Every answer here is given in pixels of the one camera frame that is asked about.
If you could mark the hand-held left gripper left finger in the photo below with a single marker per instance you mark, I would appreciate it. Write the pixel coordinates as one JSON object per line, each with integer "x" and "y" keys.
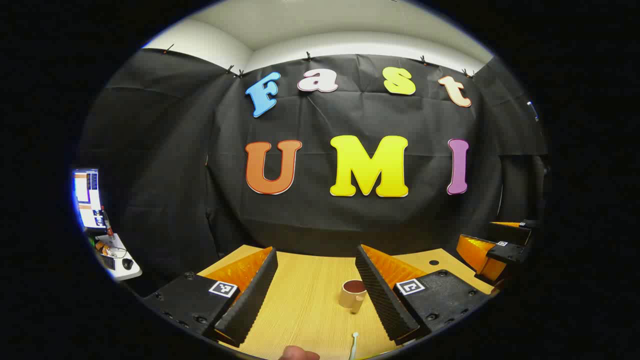
{"x": 252, "y": 295}

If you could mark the wooden desktop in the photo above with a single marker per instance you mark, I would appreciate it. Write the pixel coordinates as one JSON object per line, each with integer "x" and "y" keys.
{"x": 310, "y": 300}

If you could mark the pale blue toothbrush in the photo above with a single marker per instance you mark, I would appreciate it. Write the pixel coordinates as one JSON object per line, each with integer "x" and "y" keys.
{"x": 354, "y": 346}

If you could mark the black computer mouse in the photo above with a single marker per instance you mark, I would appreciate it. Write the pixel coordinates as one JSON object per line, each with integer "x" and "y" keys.
{"x": 127, "y": 263}

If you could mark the white side table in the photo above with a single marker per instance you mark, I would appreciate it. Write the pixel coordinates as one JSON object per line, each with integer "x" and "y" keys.
{"x": 120, "y": 272}

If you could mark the computer monitor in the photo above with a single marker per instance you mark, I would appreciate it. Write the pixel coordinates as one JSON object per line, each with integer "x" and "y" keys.
{"x": 87, "y": 200}

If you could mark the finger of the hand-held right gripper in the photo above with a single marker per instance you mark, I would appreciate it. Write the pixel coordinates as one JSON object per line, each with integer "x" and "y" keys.
{"x": 510, "y": 252}
{"x": 515, "y": 232}

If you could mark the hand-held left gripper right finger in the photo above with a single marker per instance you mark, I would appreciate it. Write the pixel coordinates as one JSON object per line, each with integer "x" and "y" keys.
{"x": 382, "y": 300}

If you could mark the beige cup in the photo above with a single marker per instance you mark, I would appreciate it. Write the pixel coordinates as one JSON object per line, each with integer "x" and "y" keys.
{"x": 350, "y": 299}

